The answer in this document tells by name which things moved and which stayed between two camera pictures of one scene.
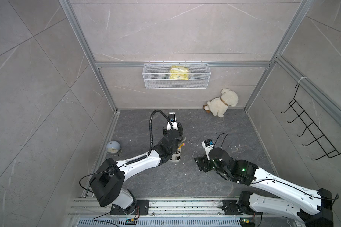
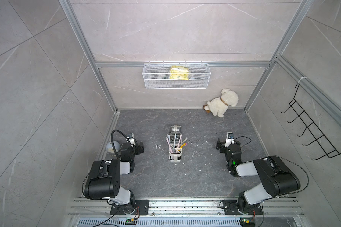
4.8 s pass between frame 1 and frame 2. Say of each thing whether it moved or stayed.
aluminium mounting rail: stayed
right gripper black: moved
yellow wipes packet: stayed
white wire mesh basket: stayed
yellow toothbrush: stayed
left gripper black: moved
